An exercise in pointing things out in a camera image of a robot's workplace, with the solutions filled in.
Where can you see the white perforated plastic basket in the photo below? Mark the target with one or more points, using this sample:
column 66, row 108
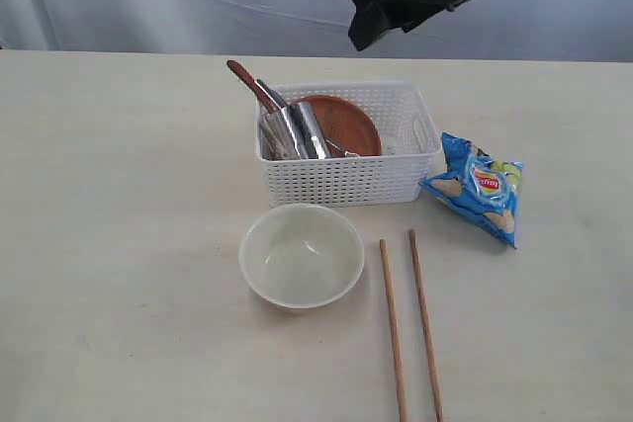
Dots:
column 409, row 139

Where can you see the brown wooden handled spoon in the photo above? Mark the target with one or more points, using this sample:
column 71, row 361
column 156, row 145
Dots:
column 245, row 77

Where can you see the blue potato chips bag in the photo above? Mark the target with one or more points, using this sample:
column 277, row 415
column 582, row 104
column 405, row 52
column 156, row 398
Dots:
column 483, row 190

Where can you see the wooden chopstick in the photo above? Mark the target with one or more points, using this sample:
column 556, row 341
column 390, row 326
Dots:
column 394, row 332
column 426, row 330

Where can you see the terracotta brown plate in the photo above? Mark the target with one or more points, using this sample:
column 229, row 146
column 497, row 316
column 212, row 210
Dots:
column 346, row 125

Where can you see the grey backdrop curtain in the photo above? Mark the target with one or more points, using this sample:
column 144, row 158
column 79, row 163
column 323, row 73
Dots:
column 577, row 30

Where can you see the stainless steel cup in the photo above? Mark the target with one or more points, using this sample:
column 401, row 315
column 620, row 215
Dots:
column 294, row 133

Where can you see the speckled beige ceramic bowl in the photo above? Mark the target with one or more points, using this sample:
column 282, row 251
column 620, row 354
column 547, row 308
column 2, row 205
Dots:
column 301, row 256

